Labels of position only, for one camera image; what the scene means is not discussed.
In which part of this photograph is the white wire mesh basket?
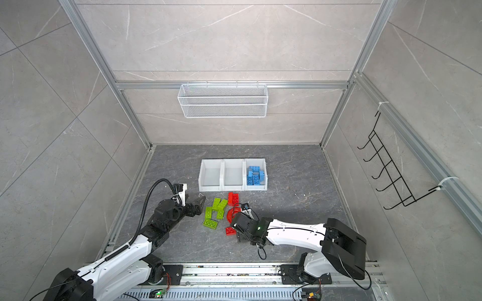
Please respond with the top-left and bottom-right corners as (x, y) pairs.
(178, 84), (269, 119)

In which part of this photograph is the white right storage bin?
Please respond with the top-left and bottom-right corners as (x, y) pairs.
(242, 158), (268, 191)

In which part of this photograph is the red arch lego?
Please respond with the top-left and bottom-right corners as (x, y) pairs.
(227, 207), (242, 223)

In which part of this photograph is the green lego brick bottom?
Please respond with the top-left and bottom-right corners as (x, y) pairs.
(203, 219), (218, 230)

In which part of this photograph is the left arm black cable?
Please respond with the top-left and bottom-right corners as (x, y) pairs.
(127, 178), (178, 245)

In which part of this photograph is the white left storage bin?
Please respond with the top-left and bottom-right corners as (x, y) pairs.
(198, 159), (223, 192)

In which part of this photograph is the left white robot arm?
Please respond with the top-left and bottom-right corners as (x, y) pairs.
(43, 196), (206, 300)

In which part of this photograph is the green lego brick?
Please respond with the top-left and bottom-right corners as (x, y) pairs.
(205, 206), (213, 219)
(216, 199), (228, 220)
(212, 198), (221, 211)
(203, 219), (218, 230)

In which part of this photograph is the white storage bin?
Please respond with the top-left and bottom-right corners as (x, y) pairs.
(222, 159), (244, 192)
(198, 159), (223, 192)
(242, 158), (268, 191)

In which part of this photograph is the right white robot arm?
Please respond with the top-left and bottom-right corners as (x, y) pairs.
(230, 211), (368, 282)

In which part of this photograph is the black wire hook rack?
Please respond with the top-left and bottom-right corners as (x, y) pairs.
(357, 111), (459, 211)

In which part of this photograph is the white middle storage bin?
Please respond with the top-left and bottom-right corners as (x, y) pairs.
(222, 159), (244, 192)

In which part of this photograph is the red double lego brick top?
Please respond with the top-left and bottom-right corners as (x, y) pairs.
(228, 192), (239, 207)

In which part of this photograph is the metal base rail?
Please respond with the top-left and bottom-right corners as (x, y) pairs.
(108, 262), (393, 300)

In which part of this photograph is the green lego brick upper right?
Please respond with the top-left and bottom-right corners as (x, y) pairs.
(216, 199), (228, 220)

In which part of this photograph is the green lego brick upper left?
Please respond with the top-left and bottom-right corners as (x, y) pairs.
(212, 198), (221, 211)

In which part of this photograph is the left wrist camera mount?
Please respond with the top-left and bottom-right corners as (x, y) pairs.
(173, 183), (187, 207)

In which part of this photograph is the red lego brick bottom left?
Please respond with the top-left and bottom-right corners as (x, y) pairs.
(225, 227), (237, 236)

